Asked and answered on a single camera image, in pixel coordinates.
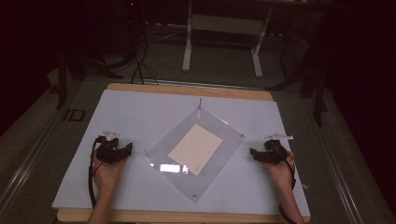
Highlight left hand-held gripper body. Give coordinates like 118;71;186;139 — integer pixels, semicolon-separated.
94;130;129;165

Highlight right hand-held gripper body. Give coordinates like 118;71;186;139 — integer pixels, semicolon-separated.
255;133;290;165

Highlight clear plastic zip bag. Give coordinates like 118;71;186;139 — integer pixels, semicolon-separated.
143;105;247;203

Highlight person's left hand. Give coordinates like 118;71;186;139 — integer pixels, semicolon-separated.
92;151;129;194

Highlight person's right hand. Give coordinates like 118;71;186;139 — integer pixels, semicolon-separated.
262;151;297;191

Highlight white table mat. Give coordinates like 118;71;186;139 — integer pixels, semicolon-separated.
51;89;311;217

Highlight cream paper sheet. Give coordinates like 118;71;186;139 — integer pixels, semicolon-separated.
167;123;224;176

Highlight black tripod stand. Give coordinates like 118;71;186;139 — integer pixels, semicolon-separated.
266;31;332;128

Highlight white power strip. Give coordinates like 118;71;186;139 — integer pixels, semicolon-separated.
153;22;189;31

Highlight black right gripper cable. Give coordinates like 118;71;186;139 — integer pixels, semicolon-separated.
277;150;298;224

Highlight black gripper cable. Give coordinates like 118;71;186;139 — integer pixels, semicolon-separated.
277;150;298;224
88;136;105;209

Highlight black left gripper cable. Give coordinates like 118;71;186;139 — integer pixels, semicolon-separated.
88;136;105;209

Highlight black rectangular floor frame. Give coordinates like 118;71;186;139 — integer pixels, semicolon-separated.
63;108;86;122

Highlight metal floor rail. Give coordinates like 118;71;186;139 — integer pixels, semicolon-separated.
0;92;74;208
303;96;366;224

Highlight black floor cables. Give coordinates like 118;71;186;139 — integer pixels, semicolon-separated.
122;6;161;86

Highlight white metal stand frame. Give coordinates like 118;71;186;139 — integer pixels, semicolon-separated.
181;0;274;79

